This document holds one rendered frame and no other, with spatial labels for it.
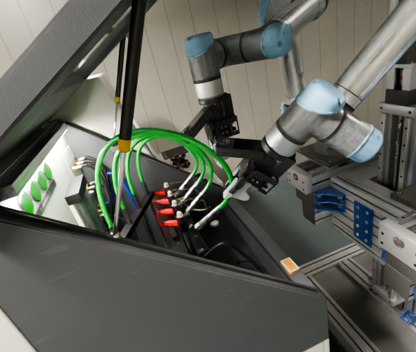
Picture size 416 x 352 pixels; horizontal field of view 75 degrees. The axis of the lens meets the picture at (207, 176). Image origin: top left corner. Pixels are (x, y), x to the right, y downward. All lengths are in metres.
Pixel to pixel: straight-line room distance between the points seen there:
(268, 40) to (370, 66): 0.23
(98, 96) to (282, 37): 0.67
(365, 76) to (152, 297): 0.62
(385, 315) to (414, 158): 0.87
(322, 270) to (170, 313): 1.37
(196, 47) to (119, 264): 0.51
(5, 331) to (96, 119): 0.74
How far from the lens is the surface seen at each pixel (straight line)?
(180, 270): 0.52
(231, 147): 0.61
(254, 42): 0.74
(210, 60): 0.72
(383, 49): 0.71
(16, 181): 0.55
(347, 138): 0.57
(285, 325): 0.77
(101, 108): 1.10
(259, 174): 0.62
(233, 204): 1.15
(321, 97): 0.52
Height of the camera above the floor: 1.57
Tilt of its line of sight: 26 degrees down
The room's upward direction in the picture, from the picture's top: 14 degrees counter-clockwise
